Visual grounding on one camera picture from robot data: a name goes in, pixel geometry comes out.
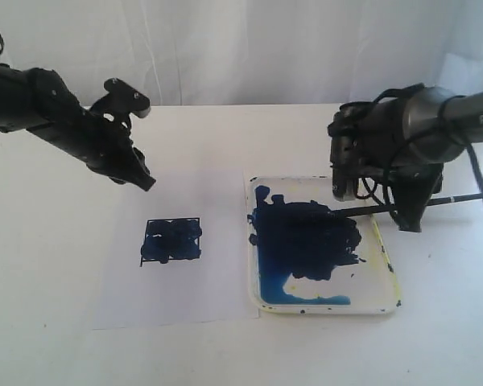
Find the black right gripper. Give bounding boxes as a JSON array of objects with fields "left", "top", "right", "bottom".
[{"left": 390, "top": 163, "right": 444, "bottom": 232}]

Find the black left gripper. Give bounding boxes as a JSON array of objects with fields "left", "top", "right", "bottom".
[{"left": 26, "top": 104, "right": 156, "bottom": 191}]

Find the black paintbrush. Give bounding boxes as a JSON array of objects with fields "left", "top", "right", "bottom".
[{"left": 293, "top": 193, "right": 483, "bottom": 221}]

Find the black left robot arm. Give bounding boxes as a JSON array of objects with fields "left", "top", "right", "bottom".
[{"left": 0, "top": 64, "right": 155, "bottom": 191}]

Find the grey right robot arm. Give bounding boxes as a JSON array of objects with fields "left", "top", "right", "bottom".
[{"left": 327, "top": 84, "right": 483, "bottom": 232}]

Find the white paint tray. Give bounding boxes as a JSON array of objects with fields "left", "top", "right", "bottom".
[{"left": 246, "top": 176, "right": 402, "bottom": 314}]

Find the white paper with square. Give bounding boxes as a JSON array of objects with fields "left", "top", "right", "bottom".
[{"left": 93, "top": 170, "right": 259, "bottom": 330}]

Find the white curtain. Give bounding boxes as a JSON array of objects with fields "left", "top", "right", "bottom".
[{"left": 0, "top": 1, "right": 483, "bottom": 105}]

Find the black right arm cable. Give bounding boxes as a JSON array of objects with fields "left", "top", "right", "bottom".
[{"left": 356, "top": 84, "right": 483, "bottom": 242}]

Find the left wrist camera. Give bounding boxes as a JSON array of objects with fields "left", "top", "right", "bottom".
[{"left": 104, "top": 78, "right": 151, "bottom": 119}]

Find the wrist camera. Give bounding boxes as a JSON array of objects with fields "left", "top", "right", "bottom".
[
  {"left": 330, "top": 135, "right": 359, "bottom": 202},
  {"left": 104, "top": 78, "right": 151, "bottom": 119}
]

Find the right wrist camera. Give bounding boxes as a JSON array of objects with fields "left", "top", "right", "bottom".
[{"left": 330, "top": 135, "right": 359, "bottom": 202}]

